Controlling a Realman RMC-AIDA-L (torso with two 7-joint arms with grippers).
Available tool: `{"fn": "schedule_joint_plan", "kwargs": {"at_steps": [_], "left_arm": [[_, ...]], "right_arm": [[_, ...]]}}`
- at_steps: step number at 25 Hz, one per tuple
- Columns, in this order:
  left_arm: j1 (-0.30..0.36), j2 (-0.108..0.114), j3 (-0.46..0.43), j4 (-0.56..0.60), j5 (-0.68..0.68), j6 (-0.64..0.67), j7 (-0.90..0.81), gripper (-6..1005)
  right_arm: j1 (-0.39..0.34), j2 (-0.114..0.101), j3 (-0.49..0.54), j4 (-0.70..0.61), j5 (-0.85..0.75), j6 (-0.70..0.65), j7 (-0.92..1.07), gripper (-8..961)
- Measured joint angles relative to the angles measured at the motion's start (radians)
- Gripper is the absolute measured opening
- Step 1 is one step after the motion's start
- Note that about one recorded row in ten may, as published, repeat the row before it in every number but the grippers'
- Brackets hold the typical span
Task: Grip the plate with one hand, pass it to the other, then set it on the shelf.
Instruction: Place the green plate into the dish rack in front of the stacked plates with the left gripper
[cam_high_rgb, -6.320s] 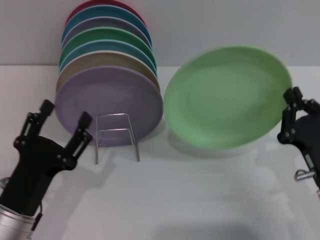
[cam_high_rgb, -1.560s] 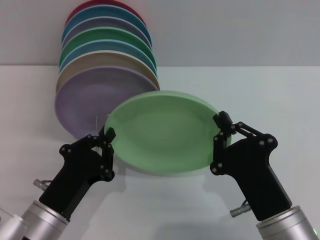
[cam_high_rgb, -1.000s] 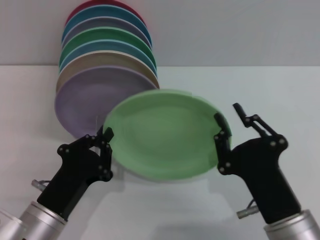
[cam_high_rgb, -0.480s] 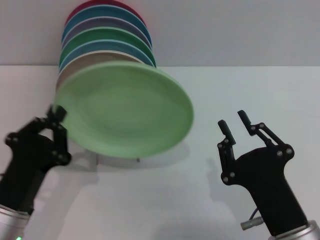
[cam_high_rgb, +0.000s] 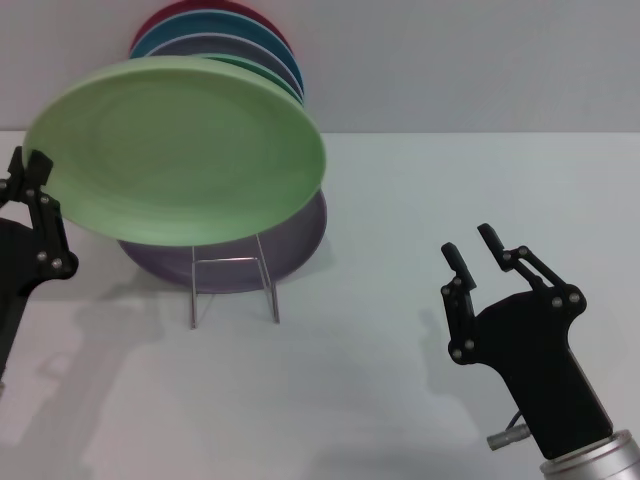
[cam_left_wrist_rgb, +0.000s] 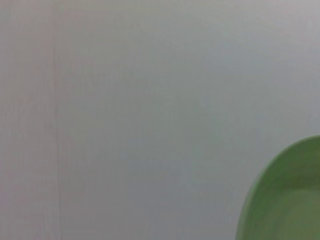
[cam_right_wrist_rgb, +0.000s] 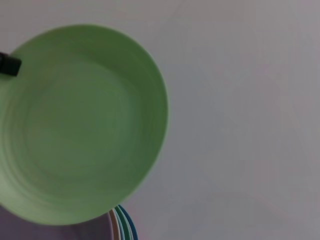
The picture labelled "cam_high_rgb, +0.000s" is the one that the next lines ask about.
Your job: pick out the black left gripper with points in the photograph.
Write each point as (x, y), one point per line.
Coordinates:
(15, 280)

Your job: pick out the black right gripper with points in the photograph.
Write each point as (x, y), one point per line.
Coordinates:
(540, 375)

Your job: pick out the light green plate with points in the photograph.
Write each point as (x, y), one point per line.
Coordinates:
(175, 150)

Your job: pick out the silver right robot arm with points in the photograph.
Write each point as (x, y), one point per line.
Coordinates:
(595, 460)

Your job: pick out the lavender plate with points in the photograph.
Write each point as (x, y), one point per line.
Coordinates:
(300, 235)

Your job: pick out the teal blue plate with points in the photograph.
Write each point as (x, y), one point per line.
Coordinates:
(165, 40)

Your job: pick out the maroon red plate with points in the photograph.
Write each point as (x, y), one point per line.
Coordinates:
(150, 25)

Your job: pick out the grey purple plate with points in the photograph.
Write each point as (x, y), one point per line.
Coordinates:
(225, 47)

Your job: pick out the dark green plate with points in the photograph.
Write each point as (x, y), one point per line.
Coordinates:
(260, 67)

